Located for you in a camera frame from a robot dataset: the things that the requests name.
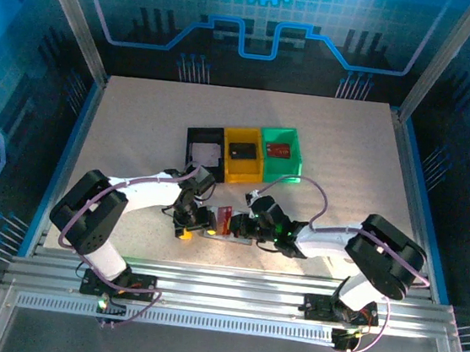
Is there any slotted cable duct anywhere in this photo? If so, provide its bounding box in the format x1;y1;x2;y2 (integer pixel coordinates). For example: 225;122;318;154
15;290;340;347

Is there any red VIP card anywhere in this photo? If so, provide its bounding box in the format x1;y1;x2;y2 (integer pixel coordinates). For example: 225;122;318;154
264;142;294;160
212;203;235;239

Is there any aluminium frame post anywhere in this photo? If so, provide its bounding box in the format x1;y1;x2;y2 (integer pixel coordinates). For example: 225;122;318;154
20;0;118;89
397;0;470;127

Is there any black card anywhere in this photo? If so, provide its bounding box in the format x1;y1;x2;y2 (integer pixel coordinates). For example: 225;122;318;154
227;141;259;162

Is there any aluminium mounting rail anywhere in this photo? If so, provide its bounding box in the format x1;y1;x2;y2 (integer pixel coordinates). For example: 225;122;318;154
3;241;458;344

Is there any green plastic bin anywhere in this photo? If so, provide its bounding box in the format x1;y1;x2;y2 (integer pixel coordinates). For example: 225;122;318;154
255;124;308;187

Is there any white VIP card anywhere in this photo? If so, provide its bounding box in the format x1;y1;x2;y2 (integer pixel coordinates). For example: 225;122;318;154
189;141;223;169

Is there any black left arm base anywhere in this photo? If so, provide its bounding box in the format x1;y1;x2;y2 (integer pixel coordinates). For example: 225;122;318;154
79;267;159;304

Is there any small controller board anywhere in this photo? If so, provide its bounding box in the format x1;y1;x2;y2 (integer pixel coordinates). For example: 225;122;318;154
330;326;371;352
92;294;128;333

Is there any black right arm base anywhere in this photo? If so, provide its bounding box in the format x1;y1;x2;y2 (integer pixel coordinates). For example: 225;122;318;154
301;292;381;329

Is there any yellow plastic bin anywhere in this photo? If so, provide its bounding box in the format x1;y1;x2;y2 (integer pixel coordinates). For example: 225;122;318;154
219;124;269;187

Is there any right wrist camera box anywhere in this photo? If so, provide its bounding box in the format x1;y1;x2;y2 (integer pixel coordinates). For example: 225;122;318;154
243;187;262;208

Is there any grey card holder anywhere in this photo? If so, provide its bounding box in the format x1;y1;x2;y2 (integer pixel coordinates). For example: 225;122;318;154
201;225;255;247

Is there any black plastic bin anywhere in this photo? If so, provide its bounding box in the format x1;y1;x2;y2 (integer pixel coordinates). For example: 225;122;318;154
181;123;231;184

